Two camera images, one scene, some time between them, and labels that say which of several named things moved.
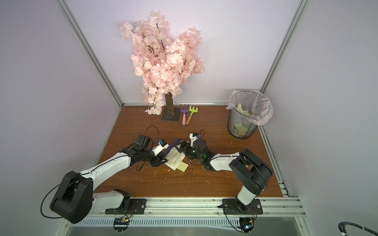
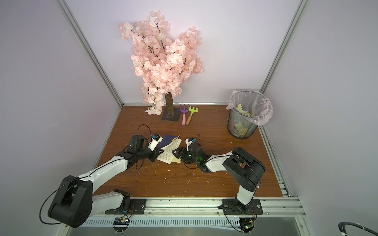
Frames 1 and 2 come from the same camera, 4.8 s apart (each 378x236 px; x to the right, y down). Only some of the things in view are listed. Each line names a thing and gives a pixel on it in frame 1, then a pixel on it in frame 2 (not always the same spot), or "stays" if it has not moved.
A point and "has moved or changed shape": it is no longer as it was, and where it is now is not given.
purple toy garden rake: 184,111 stays
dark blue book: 173,156 has moved or changed shape
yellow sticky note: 182,166 -> 174,159
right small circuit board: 246,224 stays
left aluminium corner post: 84,41 stays
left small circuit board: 120,224 stays
